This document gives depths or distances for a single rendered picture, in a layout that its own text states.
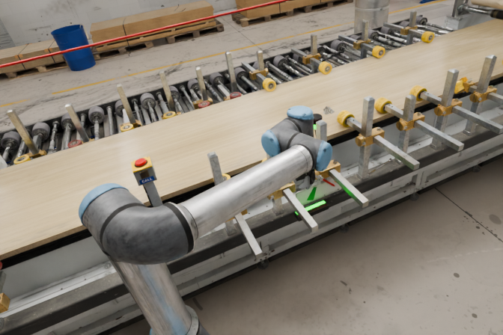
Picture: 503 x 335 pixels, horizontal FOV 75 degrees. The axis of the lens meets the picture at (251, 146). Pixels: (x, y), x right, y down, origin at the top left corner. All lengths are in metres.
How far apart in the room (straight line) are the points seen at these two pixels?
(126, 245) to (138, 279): 0.22
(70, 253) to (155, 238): 1.14
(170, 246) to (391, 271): 1.83
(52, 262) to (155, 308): 0.91
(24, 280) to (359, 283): 1.78
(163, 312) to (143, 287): 0.13
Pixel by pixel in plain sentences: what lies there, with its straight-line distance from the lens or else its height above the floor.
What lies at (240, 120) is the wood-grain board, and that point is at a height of 0.90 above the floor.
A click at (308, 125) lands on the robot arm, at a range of 1.14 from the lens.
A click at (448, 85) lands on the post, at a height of 1.09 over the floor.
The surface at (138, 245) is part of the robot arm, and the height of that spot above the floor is 1.42.
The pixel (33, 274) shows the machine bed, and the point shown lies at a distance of 1.88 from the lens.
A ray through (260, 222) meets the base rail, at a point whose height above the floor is 0.70.
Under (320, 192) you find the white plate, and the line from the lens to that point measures 1.68.
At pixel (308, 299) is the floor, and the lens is 2.18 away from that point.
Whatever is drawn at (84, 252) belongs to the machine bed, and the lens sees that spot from 1.79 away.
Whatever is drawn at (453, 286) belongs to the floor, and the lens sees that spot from 2.39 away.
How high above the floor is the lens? 1.90
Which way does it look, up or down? 35 degrees down
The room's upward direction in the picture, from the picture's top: 9 degrees counter-clockwise
